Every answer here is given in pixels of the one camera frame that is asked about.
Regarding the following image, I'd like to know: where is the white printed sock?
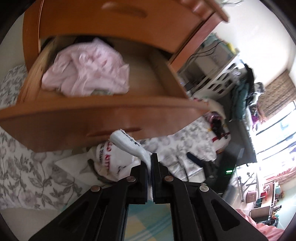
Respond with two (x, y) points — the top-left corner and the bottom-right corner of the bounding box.
(109, 129), (153, 201)

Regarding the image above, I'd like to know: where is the pink shirt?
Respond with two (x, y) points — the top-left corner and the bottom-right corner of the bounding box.
(41, 38), (130, 97)

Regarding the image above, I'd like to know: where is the white cloth garment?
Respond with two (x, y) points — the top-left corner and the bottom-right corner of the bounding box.
(56, 141), (140, 186)

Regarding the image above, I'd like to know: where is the colourful toy pile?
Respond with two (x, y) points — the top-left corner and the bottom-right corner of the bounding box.
(203, 111), (231, 142)

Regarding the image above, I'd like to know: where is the teal plaid fabric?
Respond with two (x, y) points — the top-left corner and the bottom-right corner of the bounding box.
(125, 201), (174, 241)

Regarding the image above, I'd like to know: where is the white decorative shelf rack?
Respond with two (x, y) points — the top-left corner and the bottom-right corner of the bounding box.
(191, 61), (247, 100)

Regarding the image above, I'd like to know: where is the teal hanging jacket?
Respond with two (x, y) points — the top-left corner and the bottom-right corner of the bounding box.
(231, 64), (254, 121)

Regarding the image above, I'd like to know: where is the white bedside cabinet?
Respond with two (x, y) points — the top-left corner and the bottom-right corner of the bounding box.
(178, 33), (239, 91)

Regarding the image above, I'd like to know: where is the floral grey white blanket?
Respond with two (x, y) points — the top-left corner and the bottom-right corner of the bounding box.
(0, 63), (232, 210)

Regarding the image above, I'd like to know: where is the open wooden drawer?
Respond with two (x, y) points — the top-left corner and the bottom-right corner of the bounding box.
(1, 36), (208, 152)

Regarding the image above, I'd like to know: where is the wooden dresser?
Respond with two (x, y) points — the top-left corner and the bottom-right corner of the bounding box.
(23, 0), (229, 71)

